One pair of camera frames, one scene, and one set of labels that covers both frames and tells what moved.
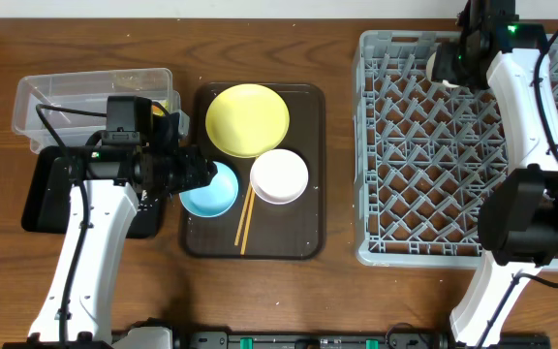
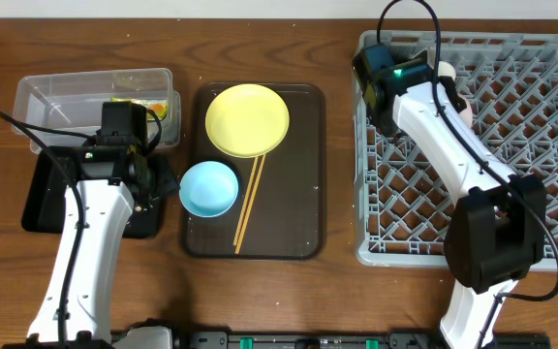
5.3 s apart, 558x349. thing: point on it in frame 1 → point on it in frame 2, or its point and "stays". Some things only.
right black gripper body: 464,74 → 453,90
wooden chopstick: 242,214 stays
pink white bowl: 279,176 → 466,114
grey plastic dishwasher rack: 423,150 stays
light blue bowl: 215,199 stays
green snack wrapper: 157,110 stays
